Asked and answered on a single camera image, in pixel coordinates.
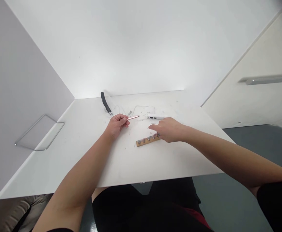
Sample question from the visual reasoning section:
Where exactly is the person's right hand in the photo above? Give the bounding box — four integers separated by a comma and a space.
148, 117, 191, 143

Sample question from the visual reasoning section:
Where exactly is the person's left hand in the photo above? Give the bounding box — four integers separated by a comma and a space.
106, 114, 130, 141

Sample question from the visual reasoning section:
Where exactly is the wooden strip with metal studs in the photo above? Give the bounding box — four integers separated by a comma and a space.
135, 134, 161, 148

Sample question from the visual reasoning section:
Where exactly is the person's body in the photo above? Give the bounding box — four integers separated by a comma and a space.
44, 177, 282, 232

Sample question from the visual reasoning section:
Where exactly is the white cabinet door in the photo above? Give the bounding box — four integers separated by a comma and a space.
200, 7, 282, 129

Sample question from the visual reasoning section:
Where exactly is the white cable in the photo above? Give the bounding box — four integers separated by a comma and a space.
104, 95, 156, 117

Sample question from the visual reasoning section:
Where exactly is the black curved handle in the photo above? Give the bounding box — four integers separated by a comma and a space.
100, 92, 112, 113

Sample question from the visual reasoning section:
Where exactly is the chrome wire bracket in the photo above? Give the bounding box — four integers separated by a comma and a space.
15, 114, 65, 151

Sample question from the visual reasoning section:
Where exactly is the silver door handle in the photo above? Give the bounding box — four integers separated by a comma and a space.
238, 75, 282, 85

